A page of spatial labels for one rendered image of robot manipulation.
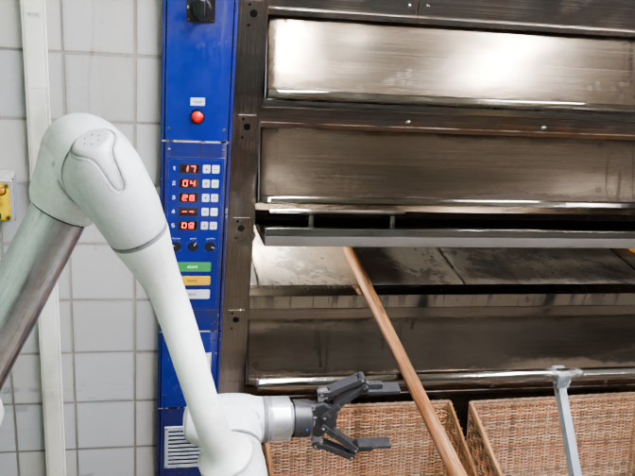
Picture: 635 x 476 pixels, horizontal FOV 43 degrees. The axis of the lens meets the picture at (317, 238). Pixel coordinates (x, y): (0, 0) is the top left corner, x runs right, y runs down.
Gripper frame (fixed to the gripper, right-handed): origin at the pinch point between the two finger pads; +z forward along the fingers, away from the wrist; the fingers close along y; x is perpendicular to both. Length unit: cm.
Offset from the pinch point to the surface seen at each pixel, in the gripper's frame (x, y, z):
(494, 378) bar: -15.5, 2.0, 29.7
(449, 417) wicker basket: -47, 37, 35
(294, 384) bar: -15.1, 2.5, -17.1
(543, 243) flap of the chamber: -38, -22, 47
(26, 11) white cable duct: -50, -67, -74
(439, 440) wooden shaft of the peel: 10.3, -1.7, 7.4
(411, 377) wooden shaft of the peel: -10.7, -2.0, 7.7
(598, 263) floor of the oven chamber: -73, 0, 86
